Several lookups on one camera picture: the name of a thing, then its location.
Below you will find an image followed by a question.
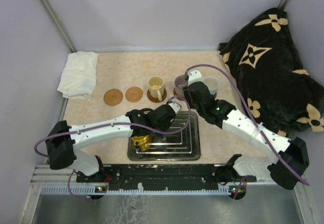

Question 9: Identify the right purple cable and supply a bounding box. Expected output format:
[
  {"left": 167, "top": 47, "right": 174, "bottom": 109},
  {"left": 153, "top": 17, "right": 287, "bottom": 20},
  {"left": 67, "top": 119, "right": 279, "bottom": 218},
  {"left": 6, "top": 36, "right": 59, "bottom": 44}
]
[{"left": 186, "top": 64, "right": 310, "bottom": 201}]

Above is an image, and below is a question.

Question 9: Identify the white folded cloth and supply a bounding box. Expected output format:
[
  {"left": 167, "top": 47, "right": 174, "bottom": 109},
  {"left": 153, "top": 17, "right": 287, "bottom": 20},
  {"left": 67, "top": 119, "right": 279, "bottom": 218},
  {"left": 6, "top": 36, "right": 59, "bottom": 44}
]
[{"left": 57, "top": 51, "right": 99, "bottom": 100}]

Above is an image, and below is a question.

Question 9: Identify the white and blue cup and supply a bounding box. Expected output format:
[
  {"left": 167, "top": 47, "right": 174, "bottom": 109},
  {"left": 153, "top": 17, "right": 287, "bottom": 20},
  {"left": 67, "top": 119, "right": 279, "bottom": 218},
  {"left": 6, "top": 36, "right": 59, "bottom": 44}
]
[{"left": 203, "top": 77, "right": 219, "bottom": 96}]

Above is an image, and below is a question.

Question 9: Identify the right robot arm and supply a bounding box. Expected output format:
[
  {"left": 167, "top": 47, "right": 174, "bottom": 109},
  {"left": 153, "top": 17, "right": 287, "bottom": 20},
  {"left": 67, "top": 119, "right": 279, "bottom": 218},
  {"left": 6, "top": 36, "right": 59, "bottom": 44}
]
[{"left": 184, "top": 65, "right": 309, "bottom": 190}]

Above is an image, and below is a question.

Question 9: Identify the cream mug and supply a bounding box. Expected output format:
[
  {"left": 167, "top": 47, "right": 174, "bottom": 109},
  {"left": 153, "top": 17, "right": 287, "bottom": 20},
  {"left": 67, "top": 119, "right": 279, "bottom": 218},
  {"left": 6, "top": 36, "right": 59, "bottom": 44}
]
[{"left": 148, "top": 76, "right": 165, "bottom": 102}]

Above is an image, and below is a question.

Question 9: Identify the purple glass mug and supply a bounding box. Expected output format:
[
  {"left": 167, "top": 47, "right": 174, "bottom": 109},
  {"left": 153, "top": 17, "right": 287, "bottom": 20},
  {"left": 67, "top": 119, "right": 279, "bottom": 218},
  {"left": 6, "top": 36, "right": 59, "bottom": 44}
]
[{"left": 174, "top": 75, "right": 188, "bottom": 97}]

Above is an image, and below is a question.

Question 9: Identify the aluminium rail frame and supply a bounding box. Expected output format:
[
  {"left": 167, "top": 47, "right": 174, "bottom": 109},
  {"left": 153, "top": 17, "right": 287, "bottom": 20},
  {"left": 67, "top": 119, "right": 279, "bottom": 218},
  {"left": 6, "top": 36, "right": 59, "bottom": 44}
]
[{"left": 20, "top": 164, "right": 319, "bottom": 223}]

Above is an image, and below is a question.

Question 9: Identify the steel tray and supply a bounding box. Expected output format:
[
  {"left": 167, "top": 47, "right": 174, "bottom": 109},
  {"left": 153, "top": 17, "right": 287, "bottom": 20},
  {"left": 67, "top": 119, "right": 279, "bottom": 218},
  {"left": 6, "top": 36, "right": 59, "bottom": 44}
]
[{"left": 128, "top": 111, "right": 200, "bottom": 162}]

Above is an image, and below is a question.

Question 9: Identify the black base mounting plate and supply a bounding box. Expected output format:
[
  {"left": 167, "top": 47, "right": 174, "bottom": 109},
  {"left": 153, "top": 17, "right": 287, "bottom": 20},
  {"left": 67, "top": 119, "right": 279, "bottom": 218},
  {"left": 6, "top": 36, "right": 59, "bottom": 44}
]
[{"left": 76, "top": 164, "right": 243, "bottom": 191}]

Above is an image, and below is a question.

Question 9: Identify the yellow cup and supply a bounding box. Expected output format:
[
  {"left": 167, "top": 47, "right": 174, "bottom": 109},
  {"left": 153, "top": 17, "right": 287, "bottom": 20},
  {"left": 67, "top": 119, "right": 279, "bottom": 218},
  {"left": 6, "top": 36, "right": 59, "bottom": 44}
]
[{"left": 131, "top": 135, "right": 151, "bottom": 151}]

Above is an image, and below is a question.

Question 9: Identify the woven coaster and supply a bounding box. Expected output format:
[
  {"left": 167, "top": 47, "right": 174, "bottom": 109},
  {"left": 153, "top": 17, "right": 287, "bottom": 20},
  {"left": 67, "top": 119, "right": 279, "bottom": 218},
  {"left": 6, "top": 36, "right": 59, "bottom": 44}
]
[
  {"left": 103, "top": 89, "right": 124, "bottom": 106},
  {"left": 125, "top": 87, "right": 143, "bottom": 102}
]

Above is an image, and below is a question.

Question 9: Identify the black floral blanket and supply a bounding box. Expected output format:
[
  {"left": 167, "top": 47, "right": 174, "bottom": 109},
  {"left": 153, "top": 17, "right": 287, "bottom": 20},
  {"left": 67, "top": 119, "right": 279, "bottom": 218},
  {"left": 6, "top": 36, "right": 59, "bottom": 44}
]
[{"left": 218, "top": 8, "right": 323, "bottom": 136}]

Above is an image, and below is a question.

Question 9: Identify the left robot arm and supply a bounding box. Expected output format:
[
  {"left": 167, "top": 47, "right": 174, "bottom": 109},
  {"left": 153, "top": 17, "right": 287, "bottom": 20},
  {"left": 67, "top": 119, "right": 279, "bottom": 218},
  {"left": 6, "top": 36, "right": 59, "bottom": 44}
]
[{"left": 46, "top": 101, "right": 181, "bottom": 182}]

